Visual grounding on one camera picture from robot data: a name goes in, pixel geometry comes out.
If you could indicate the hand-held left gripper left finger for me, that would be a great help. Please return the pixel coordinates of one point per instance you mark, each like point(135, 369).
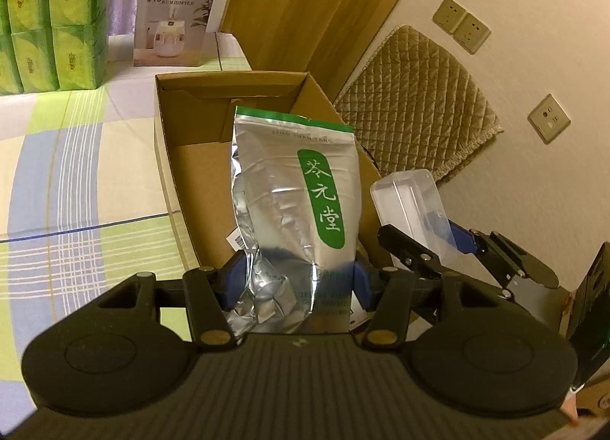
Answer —
point(233, 278)

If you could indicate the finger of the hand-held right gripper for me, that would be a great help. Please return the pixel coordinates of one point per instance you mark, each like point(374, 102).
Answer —
point(460, 240)
point(405, 244)

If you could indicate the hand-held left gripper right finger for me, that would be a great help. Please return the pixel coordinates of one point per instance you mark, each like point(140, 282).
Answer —
point(364, 285)

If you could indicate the clear plastic container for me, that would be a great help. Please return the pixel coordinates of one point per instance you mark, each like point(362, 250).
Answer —
point(405, 202)

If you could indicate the silver pouch with green label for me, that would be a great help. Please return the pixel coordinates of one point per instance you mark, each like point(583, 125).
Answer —
point(286, 183)

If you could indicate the brown cardboard box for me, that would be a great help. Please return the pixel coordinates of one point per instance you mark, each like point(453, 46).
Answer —
point(200, 173)

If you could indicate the checked cloth desktop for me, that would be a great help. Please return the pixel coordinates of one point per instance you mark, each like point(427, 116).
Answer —
point(71, 173)

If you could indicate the chair with quilted cover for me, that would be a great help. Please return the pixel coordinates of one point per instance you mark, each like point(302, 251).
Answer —
point(419, 102)

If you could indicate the wooden door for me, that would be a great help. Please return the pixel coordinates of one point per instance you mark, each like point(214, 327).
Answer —
point(309, 6)

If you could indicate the white humidifier box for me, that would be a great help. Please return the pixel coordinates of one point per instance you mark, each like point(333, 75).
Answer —
point(171, 16)

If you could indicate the stack of green tissue packs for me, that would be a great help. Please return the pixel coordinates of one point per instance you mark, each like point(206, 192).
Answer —
point(57, 16)

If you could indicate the single beige wall socket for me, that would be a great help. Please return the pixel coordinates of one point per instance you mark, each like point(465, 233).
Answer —
point(548, 118)

